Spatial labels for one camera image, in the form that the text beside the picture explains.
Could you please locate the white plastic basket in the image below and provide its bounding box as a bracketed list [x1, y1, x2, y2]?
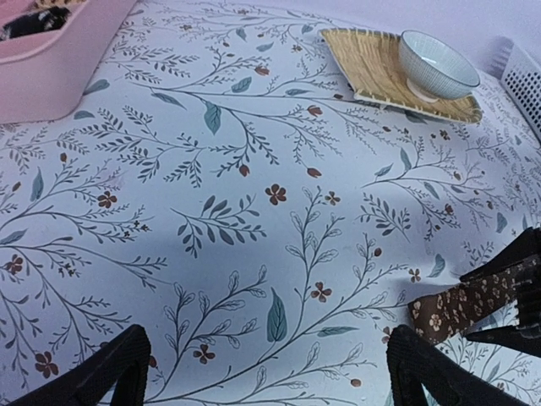
[490, 37, 540, 140]

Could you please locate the light green ceramic bowl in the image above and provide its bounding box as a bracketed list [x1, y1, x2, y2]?
[398, 30, 480, 103]

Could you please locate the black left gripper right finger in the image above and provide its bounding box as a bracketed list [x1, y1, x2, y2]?
[387, 325, 524, 406]

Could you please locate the rolled black patterned tie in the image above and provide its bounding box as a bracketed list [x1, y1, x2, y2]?
[1, 0, 85, 41]

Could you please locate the pink divided organizer tray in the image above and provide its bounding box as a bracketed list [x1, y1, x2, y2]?
[1, 0, 135, 123]

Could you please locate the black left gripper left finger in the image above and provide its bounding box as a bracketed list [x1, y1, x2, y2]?
[12, 324, 151, 406]

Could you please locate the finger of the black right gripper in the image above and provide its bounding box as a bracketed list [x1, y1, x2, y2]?
[465, 270, 540, 358]
[460, 228, 540, 283]

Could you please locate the brown floral tie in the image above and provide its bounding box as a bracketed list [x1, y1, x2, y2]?
[408, 255, 540, 345]

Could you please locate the bamboo mat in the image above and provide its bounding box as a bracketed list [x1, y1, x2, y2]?
[320, 28, 483, 123]

